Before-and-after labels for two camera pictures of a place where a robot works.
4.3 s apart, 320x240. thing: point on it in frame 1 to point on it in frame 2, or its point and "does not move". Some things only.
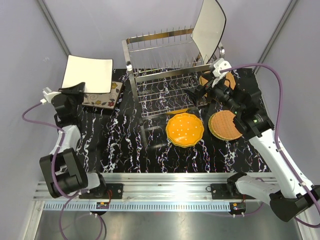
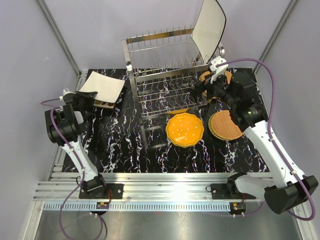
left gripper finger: [78, 89] to [90, 94]
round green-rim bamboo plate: [221, 126] does not move
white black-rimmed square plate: [97, 73] to [108, 88]
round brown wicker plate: [221, 126] does not move
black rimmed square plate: [208, 29] does not move
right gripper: [201, 90] does not move
